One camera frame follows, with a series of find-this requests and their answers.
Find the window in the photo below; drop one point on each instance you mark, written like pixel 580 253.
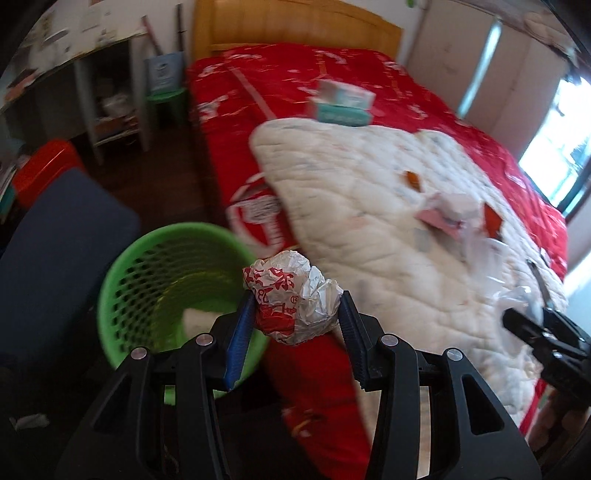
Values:
pixel 558 147

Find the white plastic bag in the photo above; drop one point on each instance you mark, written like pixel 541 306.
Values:
pixel 115 106

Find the pink wrapper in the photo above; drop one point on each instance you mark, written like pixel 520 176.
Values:
pixel 438 221

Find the white paper scrap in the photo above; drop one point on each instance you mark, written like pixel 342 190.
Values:
pixel 30 421

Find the orange wrapper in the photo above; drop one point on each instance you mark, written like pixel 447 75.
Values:
pixel 491 219
pixel 410 181

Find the green plastic stool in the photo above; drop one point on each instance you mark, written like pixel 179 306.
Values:
pixel 166 99

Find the blue printed box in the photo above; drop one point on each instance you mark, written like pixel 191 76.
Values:
pixel 164 74

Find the white wardrobe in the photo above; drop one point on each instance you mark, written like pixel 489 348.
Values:
pixel 461 55

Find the bed with red cover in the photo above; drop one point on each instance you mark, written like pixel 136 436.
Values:
pixel 231 152

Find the person's right hand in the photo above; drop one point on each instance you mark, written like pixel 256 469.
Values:
pixel 551 420

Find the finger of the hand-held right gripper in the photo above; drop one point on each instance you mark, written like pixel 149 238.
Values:
pixel 544 286
pixel 526 327

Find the silver red foil wrapper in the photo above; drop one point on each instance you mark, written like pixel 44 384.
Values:
pixel 295 295

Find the clear plastic bag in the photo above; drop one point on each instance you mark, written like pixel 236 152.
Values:
pixel 489 263

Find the white desk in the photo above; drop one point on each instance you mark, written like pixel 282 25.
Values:
pixel 85 83

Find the red stick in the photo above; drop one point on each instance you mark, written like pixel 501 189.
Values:
pixel 152 34

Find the white quilted blanket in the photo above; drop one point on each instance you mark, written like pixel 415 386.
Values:
pixel 360 194

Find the wooden headboard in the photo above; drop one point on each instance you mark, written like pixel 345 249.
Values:
pixel 295 23

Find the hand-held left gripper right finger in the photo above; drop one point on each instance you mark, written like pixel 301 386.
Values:
pixel 353 341

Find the green plastic mesh basket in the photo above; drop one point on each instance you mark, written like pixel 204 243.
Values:
pixel 138 277

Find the teal tissue box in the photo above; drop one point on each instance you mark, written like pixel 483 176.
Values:
pixel 339 115

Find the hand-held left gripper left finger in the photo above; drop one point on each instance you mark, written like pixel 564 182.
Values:
pixel 238 341

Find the white teal tissue pack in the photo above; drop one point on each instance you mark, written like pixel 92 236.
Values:
pixel 346 92

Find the red plastic stool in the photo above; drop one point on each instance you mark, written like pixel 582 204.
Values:
pixel 46 166

